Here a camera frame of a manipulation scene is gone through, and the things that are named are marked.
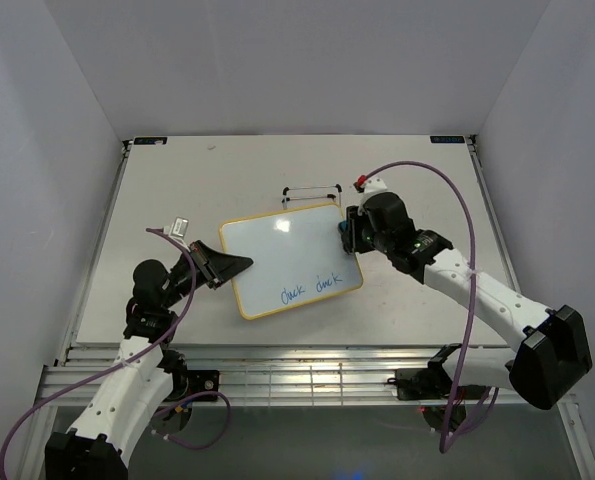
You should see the blue table label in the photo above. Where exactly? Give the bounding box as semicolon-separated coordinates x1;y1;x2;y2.
429;135;466;144
133;137;168;146

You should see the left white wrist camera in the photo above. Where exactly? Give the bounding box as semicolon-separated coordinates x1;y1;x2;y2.
163;217;189;242

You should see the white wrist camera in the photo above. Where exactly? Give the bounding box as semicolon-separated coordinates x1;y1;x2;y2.
163;217;189;242
354;175;388;211

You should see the black wire whiteboard stand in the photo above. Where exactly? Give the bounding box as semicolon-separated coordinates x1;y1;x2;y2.
281;184;343;209

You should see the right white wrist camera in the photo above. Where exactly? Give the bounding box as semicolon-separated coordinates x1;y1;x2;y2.
354;175;388;211

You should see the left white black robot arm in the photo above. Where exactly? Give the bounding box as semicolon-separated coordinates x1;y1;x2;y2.
44;240;253;479

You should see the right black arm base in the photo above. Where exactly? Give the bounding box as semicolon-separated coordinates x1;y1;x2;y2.
386;368;485;433

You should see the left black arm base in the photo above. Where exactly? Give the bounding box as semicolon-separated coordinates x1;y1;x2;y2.
151;370;220;433

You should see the left blue table label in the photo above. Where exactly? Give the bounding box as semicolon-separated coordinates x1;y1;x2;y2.
133;137;168;146

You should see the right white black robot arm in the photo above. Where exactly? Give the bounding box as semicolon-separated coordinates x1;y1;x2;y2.
339;191;592;410

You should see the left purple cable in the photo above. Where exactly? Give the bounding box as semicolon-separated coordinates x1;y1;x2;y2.
0;227;233;480

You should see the right blue table label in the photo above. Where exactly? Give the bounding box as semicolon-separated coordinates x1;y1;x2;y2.
429;135;466;144

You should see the yellow framed whiteboard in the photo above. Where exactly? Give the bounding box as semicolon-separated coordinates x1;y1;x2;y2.
219;202;364;320

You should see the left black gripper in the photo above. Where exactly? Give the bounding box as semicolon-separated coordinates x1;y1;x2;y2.
162;240;254;308

